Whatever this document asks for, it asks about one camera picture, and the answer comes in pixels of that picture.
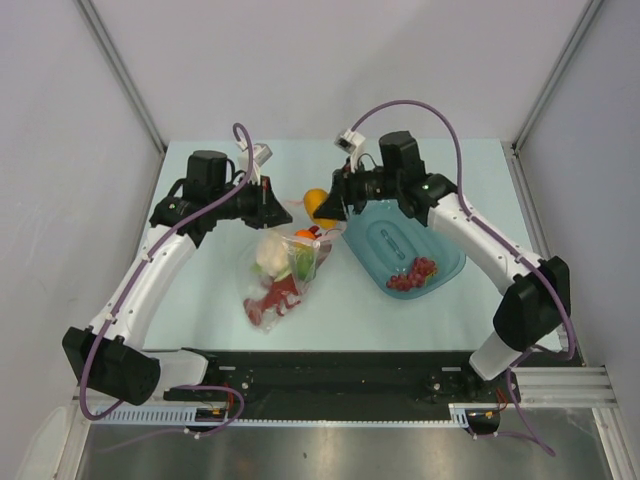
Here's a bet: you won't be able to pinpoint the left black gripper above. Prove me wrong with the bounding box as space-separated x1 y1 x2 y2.
210 174 292 229

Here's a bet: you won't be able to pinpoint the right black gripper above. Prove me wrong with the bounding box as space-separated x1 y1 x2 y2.
314 156 401 222

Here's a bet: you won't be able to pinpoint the yellow toy lemon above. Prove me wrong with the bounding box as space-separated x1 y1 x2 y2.
303 188 337 230

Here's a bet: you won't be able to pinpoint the white toy cauliflower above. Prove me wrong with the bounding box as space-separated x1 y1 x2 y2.
253 231 291 281

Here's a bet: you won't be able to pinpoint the clear pink zip top bag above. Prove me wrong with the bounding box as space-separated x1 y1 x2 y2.
236 200 346 333

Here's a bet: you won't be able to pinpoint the green orange toy mango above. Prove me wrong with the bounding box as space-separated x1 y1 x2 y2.
291 227 318 282

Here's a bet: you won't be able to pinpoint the red toy lobster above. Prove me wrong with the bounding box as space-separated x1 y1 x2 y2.
242 225 332 331

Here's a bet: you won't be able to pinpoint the purple toy grapes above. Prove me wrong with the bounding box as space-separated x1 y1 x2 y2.
386 257 438 293

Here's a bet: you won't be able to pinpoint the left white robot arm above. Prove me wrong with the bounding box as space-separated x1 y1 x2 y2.
62 144 292 405

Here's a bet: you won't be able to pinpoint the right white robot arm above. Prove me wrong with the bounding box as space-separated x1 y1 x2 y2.
314 130 570 401

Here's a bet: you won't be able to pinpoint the teal plastic tray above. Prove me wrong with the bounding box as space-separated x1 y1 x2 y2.
343 200 466 300

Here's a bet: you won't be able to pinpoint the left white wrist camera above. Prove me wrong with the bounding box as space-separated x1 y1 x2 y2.
236 141 273 184

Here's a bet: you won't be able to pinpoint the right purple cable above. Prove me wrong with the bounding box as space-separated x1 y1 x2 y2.
349 99 576 457

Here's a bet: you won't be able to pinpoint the right white cable duct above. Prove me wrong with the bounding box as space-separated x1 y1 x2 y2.
448 403 500 427

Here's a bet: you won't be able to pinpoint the white cable duct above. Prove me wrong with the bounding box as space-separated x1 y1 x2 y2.
448 403 500 427
98 406 228 426

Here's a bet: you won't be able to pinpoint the left white cable duct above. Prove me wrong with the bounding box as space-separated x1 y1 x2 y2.
98 406 228 426

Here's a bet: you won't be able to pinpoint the aluminium frame rail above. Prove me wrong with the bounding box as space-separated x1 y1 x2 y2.
502 142 639 479

